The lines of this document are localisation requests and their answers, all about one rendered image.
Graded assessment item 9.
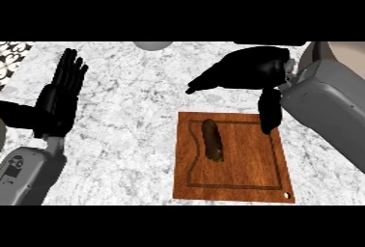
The grey round pot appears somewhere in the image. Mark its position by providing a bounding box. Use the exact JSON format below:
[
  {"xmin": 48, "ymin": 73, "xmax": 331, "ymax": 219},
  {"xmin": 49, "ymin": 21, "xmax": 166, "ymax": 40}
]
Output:
[{"xmin": 132, "ymin": 41, "xmax": 173, "ymax": 52}]

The brown wooden cutting board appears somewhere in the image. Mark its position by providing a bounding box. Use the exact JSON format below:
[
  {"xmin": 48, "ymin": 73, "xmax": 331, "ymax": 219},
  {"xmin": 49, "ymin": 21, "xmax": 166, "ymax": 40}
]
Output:
[{"xmin": 172, "ymin": 111, "xmax": 297, "ymax": 205}]

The dark flat object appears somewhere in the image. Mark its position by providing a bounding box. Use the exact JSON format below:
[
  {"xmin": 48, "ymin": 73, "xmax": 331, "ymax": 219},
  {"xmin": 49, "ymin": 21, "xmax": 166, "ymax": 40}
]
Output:
[{"xmin": 232, "ymin": 41, "xmax": 306, "ymax": 47}]

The black and white patterned mat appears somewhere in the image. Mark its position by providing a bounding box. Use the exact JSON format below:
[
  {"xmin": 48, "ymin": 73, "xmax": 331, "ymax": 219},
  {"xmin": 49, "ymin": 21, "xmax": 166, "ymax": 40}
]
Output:
[{"xmin": 0, "ymin": 41, "xmax": 36, "ymax": 91}]

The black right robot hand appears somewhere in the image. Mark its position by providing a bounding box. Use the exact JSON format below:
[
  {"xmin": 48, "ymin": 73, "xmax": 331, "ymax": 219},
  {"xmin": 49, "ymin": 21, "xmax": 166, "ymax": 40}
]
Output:
[{"xmin": 184, "ymin": 45, "xmax": 293, "ymax": 136}]

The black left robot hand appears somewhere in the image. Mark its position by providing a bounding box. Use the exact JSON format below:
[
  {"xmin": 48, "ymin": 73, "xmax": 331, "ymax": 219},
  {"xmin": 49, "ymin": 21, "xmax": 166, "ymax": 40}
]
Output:
[{"xmin": 0, "ymin": 47, "xmax": 90, "ymax": 139}]

